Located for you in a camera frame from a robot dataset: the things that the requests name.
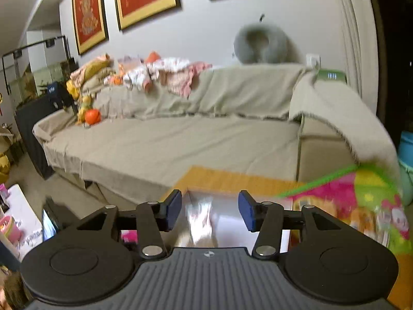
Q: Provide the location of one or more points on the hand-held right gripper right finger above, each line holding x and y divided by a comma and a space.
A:
246, 211

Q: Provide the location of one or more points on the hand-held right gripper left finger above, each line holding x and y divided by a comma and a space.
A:
174, 210

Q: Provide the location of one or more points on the clear plastic snack packet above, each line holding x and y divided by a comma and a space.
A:
200, 219

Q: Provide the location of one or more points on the beige sofa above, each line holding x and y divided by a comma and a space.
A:
193, 148

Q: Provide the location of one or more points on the beige fringed sofa throw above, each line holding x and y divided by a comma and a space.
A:
242, 90

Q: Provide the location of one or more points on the orange ball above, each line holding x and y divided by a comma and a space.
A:
92, 116

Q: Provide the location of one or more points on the colourful play mat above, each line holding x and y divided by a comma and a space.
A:
371, 206

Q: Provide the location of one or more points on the pink baby garment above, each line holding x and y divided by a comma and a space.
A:
184, 80

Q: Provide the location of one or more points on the white printed baby garment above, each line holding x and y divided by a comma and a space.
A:
138, 76

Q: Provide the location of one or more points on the yellow plush toy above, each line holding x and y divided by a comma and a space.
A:
82, 103

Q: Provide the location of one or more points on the white low table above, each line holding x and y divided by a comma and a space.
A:
22, 200

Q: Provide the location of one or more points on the orange cloth item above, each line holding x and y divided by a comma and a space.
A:
152, 56

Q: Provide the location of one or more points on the grey neck pillow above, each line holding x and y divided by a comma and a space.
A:
245, 51

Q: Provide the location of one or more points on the green digital clock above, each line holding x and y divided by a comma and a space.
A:
332, 76

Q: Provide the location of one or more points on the black cabinet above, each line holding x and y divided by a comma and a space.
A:
32, 129

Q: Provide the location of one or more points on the pink cup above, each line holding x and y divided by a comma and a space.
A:
11, 231

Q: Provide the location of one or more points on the dark blue bag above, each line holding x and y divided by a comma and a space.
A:
56, 93

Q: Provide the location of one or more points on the blue bin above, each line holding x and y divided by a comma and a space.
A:
407, 155

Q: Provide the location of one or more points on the glass fish tank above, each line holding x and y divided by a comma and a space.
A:
35, 77

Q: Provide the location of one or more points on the pale curtain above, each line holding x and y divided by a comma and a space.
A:
355, 38

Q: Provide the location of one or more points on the framed red figure embroidery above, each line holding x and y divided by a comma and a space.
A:
88, 16

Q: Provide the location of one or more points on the white wall socket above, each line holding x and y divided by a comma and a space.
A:
313, 61

